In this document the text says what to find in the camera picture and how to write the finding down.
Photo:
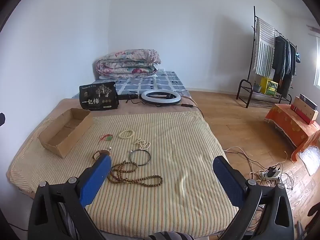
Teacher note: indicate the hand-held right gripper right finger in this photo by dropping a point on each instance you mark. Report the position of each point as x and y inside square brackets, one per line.
[228, 182]

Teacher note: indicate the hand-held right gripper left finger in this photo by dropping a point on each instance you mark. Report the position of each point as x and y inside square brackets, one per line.
[96, 177]

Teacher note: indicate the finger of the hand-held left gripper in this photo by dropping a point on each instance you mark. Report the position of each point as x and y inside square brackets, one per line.
[2, 119]

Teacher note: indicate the thin dark bangle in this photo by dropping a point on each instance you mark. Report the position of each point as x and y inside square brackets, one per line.
[130, 156]

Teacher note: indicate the red and green pendant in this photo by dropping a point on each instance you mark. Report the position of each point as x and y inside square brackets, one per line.
[108, 137]

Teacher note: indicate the white power strip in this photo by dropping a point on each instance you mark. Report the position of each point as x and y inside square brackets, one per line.
[271, 176]

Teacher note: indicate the striped yellow blanket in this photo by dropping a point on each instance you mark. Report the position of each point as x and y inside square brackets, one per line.
[175, 142]

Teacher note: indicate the black snack bag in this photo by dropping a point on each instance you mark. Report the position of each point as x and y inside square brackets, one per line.
[98, 100]

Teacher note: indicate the orange tablecloth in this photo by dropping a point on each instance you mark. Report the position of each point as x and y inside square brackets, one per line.
[287, 122]

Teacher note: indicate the brown blanket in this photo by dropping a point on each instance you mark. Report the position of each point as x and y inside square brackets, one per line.
[150, 110]

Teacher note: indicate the red flat box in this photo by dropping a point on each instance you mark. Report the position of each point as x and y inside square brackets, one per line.
[300, 113]

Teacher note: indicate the yellow box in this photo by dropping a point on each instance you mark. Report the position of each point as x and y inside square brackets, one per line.
[264, 85]

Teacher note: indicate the green crate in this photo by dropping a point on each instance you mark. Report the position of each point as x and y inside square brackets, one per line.
[273, 88]

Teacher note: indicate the tan cardboard box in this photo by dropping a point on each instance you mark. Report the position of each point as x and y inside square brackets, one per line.
[303, 108]

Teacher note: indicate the blue checked bedsheet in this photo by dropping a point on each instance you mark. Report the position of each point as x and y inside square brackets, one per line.
[155, 82]

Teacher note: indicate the dark blue flat box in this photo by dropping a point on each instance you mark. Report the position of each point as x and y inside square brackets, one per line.
[310, 101]

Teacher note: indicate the folded floral quilt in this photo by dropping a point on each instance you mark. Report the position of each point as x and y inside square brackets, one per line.
[127, 62]

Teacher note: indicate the black hanging jacket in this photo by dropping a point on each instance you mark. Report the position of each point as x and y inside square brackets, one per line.
[279, 55]

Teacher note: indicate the dark blue hanging garment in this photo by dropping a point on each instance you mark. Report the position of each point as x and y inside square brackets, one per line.
[290, 57]

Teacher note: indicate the striped hanging towel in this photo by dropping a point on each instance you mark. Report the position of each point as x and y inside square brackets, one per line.
[265, 47]

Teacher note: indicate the window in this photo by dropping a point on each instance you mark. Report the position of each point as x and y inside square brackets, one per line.
[317, 62]

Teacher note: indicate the black metal clothes rack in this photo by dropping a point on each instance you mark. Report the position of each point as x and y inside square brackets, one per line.
[254, 12]

